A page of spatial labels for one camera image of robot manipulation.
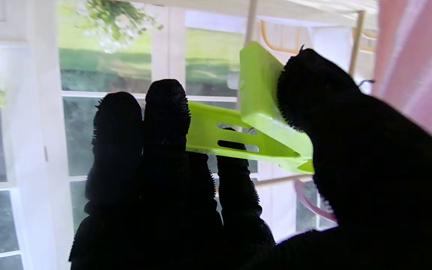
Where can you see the pink square towel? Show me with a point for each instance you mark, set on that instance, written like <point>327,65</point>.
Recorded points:
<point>418,63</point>

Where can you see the green clothes peg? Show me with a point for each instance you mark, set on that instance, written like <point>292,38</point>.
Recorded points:
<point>261,105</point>

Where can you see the printed garden room backdrop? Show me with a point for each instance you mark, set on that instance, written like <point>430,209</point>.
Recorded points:
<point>107,67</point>

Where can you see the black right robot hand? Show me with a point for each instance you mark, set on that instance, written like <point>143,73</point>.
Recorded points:
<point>369,180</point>

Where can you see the wooden drying rack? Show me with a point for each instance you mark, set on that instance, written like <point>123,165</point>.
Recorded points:
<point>356,41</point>

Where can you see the pink clothes hanger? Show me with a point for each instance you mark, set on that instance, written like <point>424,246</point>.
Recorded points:
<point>313,206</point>

